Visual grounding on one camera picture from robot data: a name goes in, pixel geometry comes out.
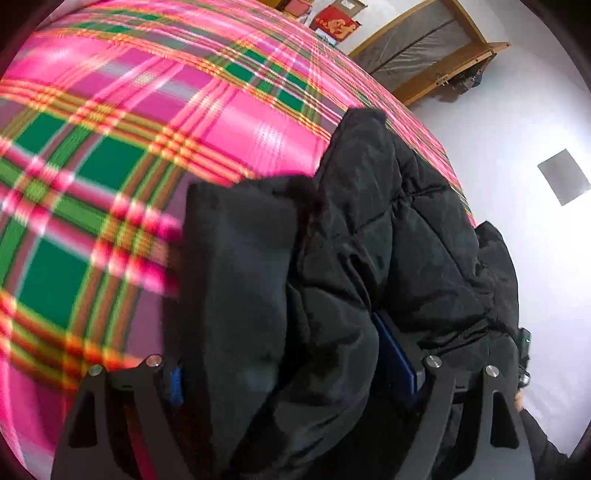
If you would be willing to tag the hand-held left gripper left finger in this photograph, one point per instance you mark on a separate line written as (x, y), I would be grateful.
(175, 383)

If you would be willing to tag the red printed gift box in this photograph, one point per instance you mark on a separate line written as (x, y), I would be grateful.
(334, 25)

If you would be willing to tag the dark items hanging on door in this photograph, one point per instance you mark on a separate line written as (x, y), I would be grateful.
(466, 82)

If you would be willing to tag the stack of red boxes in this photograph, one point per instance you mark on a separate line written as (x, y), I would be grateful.
(298, 5)

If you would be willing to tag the grey wall panel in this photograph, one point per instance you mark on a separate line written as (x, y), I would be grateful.
(564, 176)

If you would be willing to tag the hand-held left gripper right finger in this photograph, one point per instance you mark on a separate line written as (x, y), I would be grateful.
(397, 360)

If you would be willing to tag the person's right forearm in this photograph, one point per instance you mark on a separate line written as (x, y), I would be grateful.
(542, 447)

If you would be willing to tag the pink plaid bed sheet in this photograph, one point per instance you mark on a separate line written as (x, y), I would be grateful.
(115, 161)

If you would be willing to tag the wooden door with grey curtain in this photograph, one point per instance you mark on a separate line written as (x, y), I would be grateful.
(415, 50)

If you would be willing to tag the black hooded puffer jacket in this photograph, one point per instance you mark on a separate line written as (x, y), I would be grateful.
(323, 277)

